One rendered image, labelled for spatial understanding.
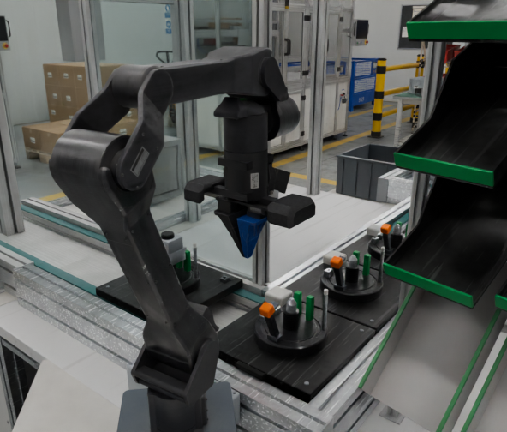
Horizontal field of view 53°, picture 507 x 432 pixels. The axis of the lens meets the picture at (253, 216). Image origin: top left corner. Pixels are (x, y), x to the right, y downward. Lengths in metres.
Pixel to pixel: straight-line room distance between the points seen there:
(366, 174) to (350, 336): 1.98
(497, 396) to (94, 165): 0.63
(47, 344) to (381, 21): 11.51
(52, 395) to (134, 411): 0.41
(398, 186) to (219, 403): 1.53
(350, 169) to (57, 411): 2.25
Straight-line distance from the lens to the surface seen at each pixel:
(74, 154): 0.45
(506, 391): 0.82
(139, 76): 0.47
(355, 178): 2.94
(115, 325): 1.08
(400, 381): 0.84
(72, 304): 1.20
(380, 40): 12.28
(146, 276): 0.52
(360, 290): 1.13
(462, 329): 0.84
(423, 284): 0.72
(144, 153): 0.44
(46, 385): 1.13
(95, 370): 1.14
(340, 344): 0.98
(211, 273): 1.23
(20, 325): 1.35
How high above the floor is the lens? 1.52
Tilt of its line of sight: 20 degrees down
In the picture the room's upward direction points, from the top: straight up
